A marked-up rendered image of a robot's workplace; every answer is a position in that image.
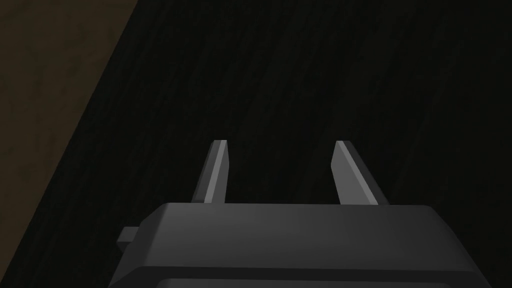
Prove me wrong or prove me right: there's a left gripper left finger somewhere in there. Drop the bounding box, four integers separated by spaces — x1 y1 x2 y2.
190 139 230 205

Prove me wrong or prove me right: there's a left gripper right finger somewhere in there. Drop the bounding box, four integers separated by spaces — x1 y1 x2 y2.
330 139 390 206

